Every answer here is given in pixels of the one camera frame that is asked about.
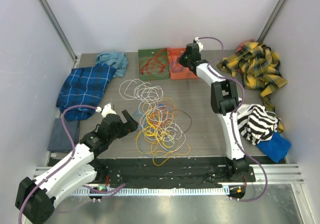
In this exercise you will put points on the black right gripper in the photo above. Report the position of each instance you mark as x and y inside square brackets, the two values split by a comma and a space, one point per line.
[180, 59]

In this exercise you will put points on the green plastic bin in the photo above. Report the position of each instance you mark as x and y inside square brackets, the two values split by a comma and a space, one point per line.
[153, 64]

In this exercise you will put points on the white slotted cable duct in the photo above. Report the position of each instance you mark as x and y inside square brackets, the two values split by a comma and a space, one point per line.
[156, 192]

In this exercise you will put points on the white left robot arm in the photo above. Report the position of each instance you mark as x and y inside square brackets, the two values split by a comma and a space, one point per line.
[37, 199]

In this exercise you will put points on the grey blue folded cloth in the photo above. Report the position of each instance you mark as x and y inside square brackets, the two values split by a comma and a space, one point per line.
[59, 141]

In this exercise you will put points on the black white striped cloth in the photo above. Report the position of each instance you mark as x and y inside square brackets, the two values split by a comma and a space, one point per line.
[256, 124]

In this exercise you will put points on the bright blue cloth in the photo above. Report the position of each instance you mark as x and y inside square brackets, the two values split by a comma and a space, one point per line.
[276, 148]

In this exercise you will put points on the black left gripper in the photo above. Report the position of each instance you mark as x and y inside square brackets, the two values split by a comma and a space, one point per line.
[131, 124]

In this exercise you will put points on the orange plastic bin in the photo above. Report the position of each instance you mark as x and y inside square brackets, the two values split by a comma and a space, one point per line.
[177, 71]

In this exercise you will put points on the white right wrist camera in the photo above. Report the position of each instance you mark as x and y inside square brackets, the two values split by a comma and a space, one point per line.
[199, 43]

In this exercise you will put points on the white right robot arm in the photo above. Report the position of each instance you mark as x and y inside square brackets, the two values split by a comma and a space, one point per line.
[224, 102]

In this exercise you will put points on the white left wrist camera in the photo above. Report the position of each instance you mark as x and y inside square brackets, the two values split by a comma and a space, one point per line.
[106, 110]

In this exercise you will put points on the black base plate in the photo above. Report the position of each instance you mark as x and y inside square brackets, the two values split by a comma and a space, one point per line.
[178, 172]

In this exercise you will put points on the blue plaid cloth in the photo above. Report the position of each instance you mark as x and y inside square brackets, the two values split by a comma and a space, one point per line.
[84, 87]

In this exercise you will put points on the pink cloth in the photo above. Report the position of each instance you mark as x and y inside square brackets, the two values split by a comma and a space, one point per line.
[240, 46]

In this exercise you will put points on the yellow plaid cloth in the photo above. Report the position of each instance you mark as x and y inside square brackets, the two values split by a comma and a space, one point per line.
[259, 67]

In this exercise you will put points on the light blue cloth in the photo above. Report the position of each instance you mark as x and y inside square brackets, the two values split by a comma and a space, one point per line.
[117, 60]

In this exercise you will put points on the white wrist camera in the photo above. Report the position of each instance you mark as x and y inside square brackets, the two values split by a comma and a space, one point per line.
[199, 43]
[106, 110]

